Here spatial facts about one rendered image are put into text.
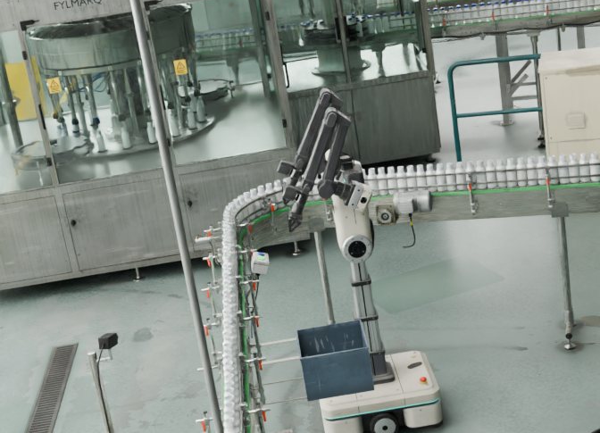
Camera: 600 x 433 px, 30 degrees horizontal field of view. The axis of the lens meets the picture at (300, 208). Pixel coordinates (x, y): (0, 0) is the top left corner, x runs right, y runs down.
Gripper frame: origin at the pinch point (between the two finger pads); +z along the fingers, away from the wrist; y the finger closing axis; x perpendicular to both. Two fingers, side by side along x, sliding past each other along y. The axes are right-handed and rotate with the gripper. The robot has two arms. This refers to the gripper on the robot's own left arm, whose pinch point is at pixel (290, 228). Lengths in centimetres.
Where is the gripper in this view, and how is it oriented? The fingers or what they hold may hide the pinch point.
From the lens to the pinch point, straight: 570.5
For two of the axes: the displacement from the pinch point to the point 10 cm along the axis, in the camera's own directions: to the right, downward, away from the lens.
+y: 0.8, 3.7, -9.2
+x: 9.4, 2.9, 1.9
